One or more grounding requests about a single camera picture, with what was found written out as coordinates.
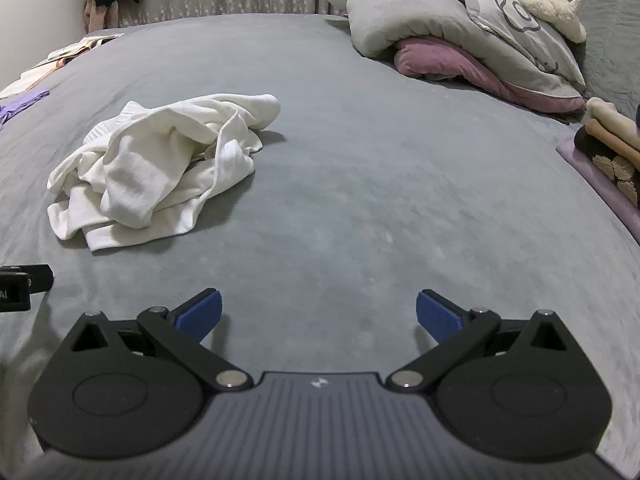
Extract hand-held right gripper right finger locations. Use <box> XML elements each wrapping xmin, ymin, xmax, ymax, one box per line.
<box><xmin>386</xmin><ymin>288</ymin><xmax>583</xmax><ymax>394</ymax></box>

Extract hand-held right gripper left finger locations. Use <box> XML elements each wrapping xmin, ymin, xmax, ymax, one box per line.
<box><xmin>60</xmin><ymin>287</ymin><xmax>253</xmax><ymax>394</ymax></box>

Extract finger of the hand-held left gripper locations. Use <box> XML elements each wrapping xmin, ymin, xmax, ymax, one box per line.
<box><xmin>0</xmin><ymin>264</ymin><xmax>54</xmax><ymax>292</ymax></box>

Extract white garment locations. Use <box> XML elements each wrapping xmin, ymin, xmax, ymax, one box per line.
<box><xmin>47</xmin><ymin>93</ymin><xmax>282</xmax><ymax>254</ymax></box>

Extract beige folded clothes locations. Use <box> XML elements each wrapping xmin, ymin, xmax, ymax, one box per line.
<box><xmin>585</xmin><ymin>96</ymin><xmax>640</xmax><ymax>171</ymax></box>

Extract grey bed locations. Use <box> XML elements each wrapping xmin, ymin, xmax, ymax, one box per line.
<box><xmin>0</xmin><ymin>12</ymin><xmax>640</xmax><ymax>480</ymax></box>

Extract purple garment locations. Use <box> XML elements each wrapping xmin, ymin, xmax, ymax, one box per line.
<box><xmin>0</xmin><ymin>91</ymin><xmax>51</xmax><ymax>128</ymax></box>

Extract purple folded cloth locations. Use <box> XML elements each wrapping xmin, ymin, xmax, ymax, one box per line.
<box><xmin>556</xmin><ymin>135</ymin><xmax>640</xmax><ymax>241</ymax></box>

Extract brown patterned folded garment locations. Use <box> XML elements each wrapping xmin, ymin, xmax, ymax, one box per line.
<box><xmin>574</xmin><ymin>127</ymin><xmax>640</xmax><ymax>206</ymax></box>

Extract open book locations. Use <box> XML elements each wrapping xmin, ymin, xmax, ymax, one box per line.
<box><xmin>47</xmin><ymin>34</ymin><xmax>125</xmax><ymax>68</ymax></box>

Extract pink blanket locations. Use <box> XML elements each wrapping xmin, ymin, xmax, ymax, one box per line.
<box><xmin>394</xmin><ymin>37</ymin><xmax>586</xmax><ymax>113</ymax></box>

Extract pink hanging cloth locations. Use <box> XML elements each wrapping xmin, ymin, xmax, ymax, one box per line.
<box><xmin>84</xmin><ymin>0</ymin><xmax>121</xmax><ymax>33</ymax></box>

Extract grey printed duvet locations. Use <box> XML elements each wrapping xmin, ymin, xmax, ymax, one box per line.
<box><xmin>318</xmin><ymin>0</ymin><xmax>587</xmax><ymax>98</ymax></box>

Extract grey quilted headboard cover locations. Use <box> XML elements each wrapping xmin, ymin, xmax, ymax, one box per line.
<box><xmin>537</xmin><ymin>0</ymin><xmax>640</xmax><ymax>116</ymax></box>

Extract cream plush toy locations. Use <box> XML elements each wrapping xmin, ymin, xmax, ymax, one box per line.
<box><xmin>508</xmin><ymin>0</ymin><xmax>587</xmax><ymax>43</ymax></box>

